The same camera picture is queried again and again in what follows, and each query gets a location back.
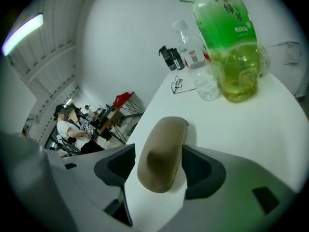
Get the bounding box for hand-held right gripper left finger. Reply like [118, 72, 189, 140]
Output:
[45, 143, 136, 228]

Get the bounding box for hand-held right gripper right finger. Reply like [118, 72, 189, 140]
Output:
[169, 145, 298, 232]

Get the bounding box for tan glasses case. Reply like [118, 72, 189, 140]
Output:
[137, 116, 190, 194]

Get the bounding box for wooden table with black legs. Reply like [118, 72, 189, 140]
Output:
[96, 92, 147, 145]

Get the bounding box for red bag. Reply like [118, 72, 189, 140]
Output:
[112, 92, 133, 108]

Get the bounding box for clear plastic water bottle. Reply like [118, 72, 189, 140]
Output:
[171, 19, 221, 102]

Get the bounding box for black-framed eyeglasses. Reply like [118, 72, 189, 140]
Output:
[171, 75, 197, 95]

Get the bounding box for black box with white label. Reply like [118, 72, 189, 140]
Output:
[171, 47, 186, 71]

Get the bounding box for large green tea bottle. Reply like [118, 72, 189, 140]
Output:
[179, 0, 271, 104]

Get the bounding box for long ceiling light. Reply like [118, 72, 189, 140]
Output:
[1, 13, 44, 57]

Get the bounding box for black box with strap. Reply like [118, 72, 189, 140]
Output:
[158, 45, 178, 72]

